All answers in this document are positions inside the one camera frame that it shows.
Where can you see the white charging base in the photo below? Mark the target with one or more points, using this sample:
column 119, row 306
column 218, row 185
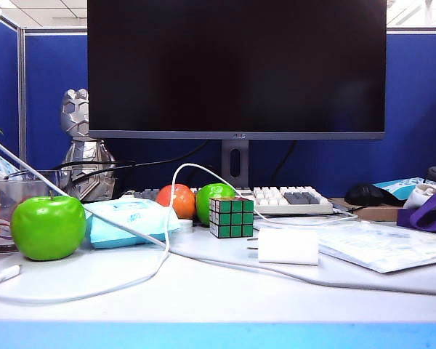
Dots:
column 287, row 247

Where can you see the small green apple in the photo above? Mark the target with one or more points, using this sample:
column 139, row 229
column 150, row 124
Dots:
column 207, row 200

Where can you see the orange fruit beside keyboard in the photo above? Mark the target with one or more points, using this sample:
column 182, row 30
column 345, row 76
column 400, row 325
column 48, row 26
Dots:
column 185, row 203

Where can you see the Rubik's cube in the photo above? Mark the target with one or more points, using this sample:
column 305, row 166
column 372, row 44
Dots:
column 232, row 218

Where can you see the white and grey keyboard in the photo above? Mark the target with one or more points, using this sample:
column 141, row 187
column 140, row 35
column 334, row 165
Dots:
column 272, row 198

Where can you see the small white tape roll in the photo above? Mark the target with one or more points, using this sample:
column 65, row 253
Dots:
column 186, row 226

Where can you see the black AOC computer monitor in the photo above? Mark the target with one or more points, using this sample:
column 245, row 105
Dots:
column 236, row 65

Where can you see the light blue wet wipes pack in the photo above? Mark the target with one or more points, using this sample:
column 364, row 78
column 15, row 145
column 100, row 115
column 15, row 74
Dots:
column 109, row 238

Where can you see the silver faceted figurine statue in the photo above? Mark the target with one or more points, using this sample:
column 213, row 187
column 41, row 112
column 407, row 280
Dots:
column 89, row 156

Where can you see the black computer mouse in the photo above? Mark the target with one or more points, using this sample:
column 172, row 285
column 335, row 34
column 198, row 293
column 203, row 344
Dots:
column 363, row 194

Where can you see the brown cardboard sheet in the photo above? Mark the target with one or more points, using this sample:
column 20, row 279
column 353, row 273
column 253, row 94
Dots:
column 381, row 212

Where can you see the clear plastic document bag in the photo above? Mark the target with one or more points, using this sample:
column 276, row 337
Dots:
column 378, row 243

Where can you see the large green apple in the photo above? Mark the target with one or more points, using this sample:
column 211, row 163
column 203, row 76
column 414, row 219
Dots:
column 47, row 229

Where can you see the teal and white packet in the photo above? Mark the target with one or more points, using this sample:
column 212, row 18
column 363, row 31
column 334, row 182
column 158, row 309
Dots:
column 403, row 183

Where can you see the white cup-shaped object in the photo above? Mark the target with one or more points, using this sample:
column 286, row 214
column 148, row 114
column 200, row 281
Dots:
column 418, row 196

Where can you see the clear glass bowl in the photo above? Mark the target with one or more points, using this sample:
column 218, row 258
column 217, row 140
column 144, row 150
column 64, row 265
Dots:
column 7, row 203

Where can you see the white power strip blue sockets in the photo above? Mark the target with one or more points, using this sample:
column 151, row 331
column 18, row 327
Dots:
column 0, row 163

